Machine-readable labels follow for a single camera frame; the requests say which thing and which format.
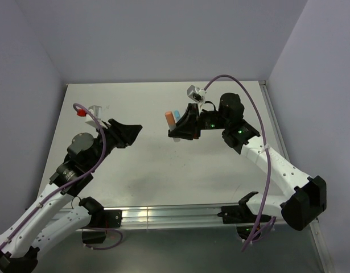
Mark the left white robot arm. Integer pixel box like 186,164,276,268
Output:
0,119,142,272

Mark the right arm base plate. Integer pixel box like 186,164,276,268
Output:
217,205,257,240

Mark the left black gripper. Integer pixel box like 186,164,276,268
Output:
88,118,142,171

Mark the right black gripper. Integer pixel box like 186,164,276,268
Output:
168,103,229,140

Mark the orange marker pen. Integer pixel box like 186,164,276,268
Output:
169,123,180,142

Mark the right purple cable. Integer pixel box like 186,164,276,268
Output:
204,74,277,253

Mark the purple cable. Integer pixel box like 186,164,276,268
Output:
0,102,124,257
204,74,277,253

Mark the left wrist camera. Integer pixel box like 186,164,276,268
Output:
76,105,106,129

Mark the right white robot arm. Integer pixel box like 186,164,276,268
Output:
165,93,327,231

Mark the blue pen cap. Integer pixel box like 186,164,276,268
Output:
173,110,181,122

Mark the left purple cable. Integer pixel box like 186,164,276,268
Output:
0,102,124,257

